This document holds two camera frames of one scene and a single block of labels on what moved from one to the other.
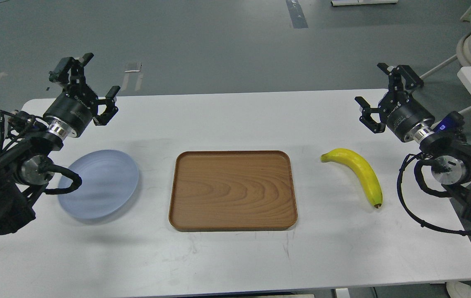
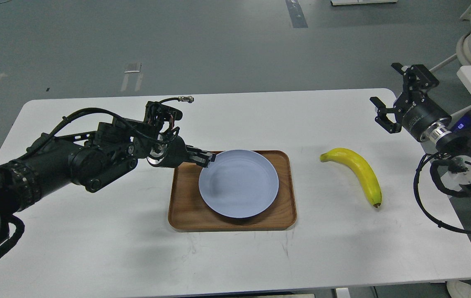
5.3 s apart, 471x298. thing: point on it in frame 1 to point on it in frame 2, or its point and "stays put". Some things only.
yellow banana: (361, 167) stays put
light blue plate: (109, 179) to (239, 184)
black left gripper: (78, 105) to (170, 150)
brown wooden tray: (221, 190) stays put
